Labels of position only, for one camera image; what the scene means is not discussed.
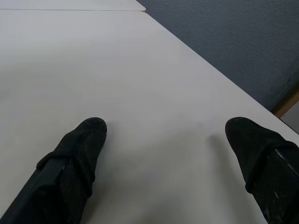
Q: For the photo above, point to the wooden furniture edge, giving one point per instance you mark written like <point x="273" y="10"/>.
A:
<point x="287" y="100"/>

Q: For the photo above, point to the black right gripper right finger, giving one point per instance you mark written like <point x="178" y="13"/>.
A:
<point x="261" y="158"/>

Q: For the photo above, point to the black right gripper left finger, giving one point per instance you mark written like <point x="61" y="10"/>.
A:
<point x="77" y="158"/>

